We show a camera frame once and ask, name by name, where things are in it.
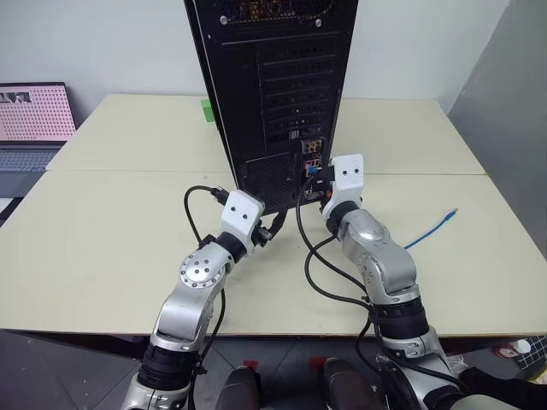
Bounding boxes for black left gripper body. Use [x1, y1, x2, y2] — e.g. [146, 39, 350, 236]
[252, 221, 275, 249]

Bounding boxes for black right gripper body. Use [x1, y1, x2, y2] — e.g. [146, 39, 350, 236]
[316, 166, 337, 201]

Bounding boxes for blue ethernet cable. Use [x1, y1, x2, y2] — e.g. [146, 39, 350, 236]
[309, 167, 458, 250]

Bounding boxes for black computer tower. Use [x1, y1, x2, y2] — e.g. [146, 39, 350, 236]
[183, 0, 359, 216]

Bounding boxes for dark rounded shape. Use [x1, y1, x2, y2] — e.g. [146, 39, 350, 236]
[212, 363, 264, 410]
[319, 356, 373, 410]

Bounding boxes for grey partition panel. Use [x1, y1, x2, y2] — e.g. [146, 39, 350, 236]
[445, 0, 547, 275]

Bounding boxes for red and white small container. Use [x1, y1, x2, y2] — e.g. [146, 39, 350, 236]
[492, 341, 519, 360]

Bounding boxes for grey open laptop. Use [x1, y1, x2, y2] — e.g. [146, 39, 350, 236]
[0, 81, 81, 198]

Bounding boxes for black grid cutting mat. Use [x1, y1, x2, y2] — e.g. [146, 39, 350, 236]
[511, 331, 547, 378]

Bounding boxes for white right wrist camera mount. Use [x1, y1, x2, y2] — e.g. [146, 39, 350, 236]
[321, 154, 366, 217]

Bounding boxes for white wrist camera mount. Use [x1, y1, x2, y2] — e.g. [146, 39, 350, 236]
[321, 154, 366, 217]
[221, 190, 267, 249]

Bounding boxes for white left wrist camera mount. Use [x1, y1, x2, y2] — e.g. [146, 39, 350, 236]
[221, 190, 267, 249]

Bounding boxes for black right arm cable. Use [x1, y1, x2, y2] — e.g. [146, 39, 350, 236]
[294, 173, 463, 388]

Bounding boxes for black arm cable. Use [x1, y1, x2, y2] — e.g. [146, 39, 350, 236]
[294, 173, 463, 388]
[184, 184, 228, 410]

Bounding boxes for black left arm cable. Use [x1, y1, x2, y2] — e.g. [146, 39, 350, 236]
[184, 184, 228, 410]

